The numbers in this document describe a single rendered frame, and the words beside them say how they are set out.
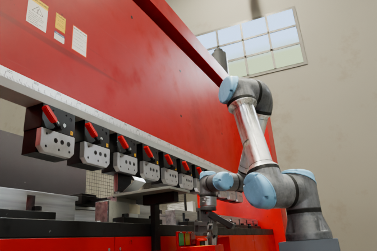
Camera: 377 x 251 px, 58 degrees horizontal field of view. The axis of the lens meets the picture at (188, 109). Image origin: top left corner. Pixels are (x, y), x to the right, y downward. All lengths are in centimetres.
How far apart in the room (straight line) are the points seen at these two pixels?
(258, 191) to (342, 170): 395
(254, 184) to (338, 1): 512
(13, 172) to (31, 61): 71
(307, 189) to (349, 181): 381
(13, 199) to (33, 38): 53
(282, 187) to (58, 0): 107
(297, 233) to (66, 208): 76
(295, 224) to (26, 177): 125
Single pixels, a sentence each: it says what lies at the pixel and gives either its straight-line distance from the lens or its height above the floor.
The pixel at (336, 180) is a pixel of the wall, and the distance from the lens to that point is 504.
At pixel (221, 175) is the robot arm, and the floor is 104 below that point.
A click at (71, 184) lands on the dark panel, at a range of 205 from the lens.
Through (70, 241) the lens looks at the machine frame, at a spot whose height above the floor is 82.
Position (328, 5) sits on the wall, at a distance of 605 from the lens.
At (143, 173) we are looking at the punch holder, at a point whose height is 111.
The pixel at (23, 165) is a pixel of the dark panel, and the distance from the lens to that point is 185.
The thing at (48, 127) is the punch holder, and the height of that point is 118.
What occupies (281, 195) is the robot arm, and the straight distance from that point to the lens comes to 117.
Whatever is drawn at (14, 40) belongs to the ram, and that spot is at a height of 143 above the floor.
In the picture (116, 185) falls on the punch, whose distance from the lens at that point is 151.
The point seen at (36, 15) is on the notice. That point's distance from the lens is 135.
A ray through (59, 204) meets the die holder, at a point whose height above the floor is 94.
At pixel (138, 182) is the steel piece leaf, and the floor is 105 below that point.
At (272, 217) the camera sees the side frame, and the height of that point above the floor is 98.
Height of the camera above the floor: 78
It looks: 22 degrees up
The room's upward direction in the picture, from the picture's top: 4 degrees counter-clockwise
